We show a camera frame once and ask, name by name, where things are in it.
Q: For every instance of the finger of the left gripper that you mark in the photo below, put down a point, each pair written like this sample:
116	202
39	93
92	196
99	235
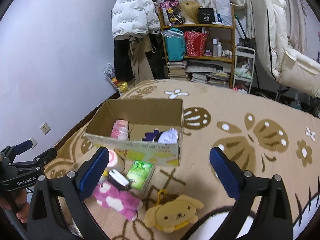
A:
11	152
43	157

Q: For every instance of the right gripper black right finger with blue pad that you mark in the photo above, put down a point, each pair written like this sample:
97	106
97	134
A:
273	218

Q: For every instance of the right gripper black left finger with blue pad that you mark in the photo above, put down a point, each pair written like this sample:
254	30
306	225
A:
46	219

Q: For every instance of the black white small pouch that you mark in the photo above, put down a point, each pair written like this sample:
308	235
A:
118	180

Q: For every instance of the pink plush toy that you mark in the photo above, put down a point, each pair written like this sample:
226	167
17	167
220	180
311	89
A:
120	130

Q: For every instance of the yellow dog plush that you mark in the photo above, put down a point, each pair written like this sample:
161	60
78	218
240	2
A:
172	212

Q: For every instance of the white-haired plush doll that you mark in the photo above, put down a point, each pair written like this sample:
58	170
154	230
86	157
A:
163	137

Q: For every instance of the pink swirl roll plush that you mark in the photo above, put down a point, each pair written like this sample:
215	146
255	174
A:
115	163

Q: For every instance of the pink white bear plush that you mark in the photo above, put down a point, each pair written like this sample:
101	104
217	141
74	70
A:
108	196

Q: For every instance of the beige floral blanket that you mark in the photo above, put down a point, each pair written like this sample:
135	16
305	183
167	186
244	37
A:
260	135

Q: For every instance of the green tissue pack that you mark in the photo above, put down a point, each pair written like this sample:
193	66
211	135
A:
139	175

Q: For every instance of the brown cardboard box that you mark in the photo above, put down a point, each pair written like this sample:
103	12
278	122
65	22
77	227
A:
144	116

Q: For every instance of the cream duvet on rack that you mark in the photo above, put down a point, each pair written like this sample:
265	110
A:
282	63

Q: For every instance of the white metal cart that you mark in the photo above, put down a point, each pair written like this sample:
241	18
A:
244	67

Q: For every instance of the stack of books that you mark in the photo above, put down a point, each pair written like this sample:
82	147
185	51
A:
176	70

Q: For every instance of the white puffer jacket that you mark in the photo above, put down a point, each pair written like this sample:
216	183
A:
134	18

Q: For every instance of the wooden bookshelf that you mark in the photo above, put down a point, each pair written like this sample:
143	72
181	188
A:
210	42

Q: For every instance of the teal bag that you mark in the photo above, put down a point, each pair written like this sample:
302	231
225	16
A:
175	44

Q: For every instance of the red patterned bag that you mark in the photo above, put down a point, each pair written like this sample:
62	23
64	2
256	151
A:
195	43

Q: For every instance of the black box with 40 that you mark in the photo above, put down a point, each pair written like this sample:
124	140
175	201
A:
206	16

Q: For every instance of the blonde wig on stand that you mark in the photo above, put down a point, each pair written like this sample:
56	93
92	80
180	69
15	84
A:
190	12

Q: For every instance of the white wall socket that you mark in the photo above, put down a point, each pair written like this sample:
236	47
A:
45	128

